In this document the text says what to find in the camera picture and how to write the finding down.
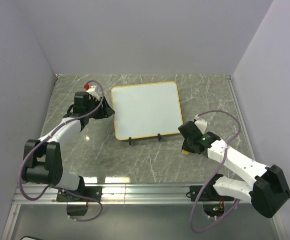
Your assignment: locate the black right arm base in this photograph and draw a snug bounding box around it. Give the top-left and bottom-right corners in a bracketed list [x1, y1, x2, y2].
[186, 185, 235, 218]

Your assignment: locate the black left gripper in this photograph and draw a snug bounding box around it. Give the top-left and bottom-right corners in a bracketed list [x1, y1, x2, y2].
[85, 96, 114, 120]

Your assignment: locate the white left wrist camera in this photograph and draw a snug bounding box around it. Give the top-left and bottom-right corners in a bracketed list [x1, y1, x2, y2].
[84, 84, 102, 100]

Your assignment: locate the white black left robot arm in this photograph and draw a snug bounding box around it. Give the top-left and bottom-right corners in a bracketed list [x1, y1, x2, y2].
[18, 91, 115, 201]

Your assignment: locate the aluminium mounting rail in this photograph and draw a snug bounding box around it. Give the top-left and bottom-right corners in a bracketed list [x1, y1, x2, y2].
[11, 181, 235, 206]

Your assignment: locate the aluminium side rail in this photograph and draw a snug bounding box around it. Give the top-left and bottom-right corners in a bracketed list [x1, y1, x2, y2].
[226, 75, 255, 160]

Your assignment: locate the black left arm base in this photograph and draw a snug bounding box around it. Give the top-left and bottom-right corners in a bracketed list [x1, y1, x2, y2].
[56, 186, 103, 222]

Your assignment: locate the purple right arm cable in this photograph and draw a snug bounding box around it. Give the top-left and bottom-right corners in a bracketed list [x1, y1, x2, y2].
[190, 110, 242, 234]

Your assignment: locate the yellow black whiteboard eraser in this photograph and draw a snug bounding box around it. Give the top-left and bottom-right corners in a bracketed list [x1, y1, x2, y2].
[182, 150, 190, 155]

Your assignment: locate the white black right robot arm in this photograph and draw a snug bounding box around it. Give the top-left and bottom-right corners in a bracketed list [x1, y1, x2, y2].
[100, 105, 290, 218]

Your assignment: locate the yellow framed whiteboard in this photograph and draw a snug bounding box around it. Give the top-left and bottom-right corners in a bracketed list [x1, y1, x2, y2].
[111, 81, 183, 141]

